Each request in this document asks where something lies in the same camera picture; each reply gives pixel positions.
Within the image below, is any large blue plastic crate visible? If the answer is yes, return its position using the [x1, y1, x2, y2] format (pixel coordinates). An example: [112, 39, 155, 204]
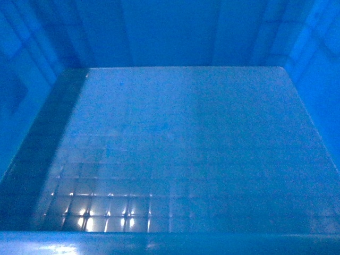
[1, 1, 339, 254]

